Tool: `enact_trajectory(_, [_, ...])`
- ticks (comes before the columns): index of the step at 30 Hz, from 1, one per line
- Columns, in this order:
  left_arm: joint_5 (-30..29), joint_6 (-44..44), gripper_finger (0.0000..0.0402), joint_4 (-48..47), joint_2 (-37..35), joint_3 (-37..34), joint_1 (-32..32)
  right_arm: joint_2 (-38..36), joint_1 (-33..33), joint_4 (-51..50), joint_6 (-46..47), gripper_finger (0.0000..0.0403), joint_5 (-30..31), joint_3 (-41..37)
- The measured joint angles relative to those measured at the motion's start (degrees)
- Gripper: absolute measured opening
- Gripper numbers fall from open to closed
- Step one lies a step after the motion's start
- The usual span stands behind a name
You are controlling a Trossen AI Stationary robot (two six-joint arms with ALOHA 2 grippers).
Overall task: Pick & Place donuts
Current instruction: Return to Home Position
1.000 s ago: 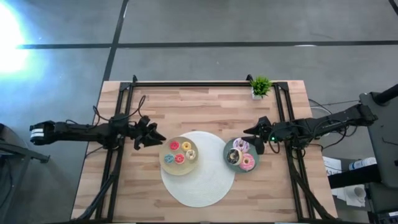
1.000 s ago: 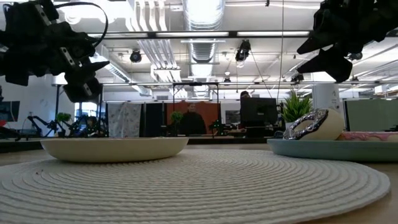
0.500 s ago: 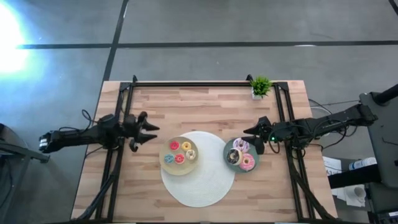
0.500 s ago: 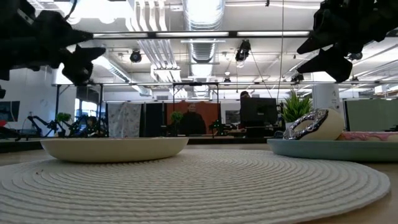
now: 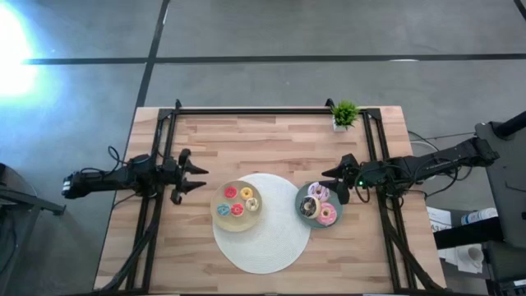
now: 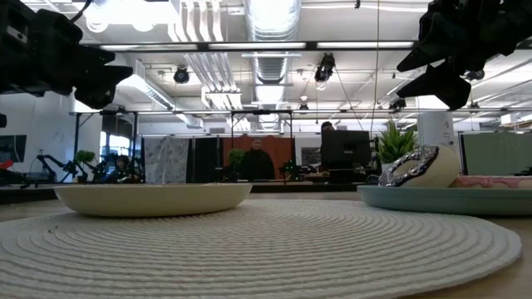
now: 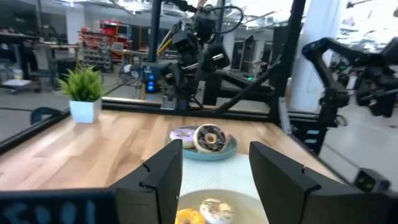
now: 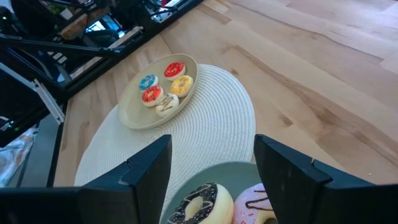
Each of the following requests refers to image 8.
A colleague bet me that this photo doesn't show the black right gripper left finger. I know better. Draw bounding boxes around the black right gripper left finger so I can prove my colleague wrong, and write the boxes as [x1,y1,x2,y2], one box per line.
[77,134,173,224]

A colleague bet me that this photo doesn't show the red glazed donut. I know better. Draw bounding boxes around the red glazed donut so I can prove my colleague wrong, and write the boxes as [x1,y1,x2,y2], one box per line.
[164,61,187,82]

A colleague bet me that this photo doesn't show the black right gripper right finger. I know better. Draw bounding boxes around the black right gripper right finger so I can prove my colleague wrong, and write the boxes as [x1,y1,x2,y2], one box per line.
[254,134,377,224]

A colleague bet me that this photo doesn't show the white round woven placemat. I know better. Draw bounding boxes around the white round woven placemat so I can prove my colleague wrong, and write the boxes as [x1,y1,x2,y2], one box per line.
[73,63,257,215]

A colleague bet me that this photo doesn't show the blue glazed donut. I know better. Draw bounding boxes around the blue glazed donut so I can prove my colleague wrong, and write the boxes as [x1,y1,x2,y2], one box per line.
[138,74,159,92]

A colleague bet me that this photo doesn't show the white metal bracket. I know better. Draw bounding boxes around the white metal bracket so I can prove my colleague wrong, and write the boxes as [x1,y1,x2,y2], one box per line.
[32,79,65,125]

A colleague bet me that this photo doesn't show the pale blue plate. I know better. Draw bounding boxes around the pale blue plate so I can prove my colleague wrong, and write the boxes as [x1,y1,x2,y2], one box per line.
[160,161,265,224]

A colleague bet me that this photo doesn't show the cream shallow plate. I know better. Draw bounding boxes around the cream shallow plate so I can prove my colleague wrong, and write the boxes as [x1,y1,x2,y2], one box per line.
[117,53,199,130]

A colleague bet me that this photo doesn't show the chocolate glazed donut white drizzle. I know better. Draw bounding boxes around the chocolate glazed donut white drizzle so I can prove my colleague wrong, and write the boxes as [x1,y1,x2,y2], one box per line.
[167,182,234,224]

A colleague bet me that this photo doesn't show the pink glazed donut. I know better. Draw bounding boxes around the pink glazed donut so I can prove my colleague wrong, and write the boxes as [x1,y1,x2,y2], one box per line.
[231,182,277,224]

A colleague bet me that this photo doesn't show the yellow sprinkled donut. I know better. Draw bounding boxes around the yellow sprinkled donut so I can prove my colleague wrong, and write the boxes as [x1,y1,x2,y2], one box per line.
[170,75,195,98]

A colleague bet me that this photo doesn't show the orange glazed donut dark stripes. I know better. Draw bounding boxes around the orange glazed donut dark stripes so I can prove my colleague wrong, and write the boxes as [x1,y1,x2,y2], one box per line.
[141,85,164,108]

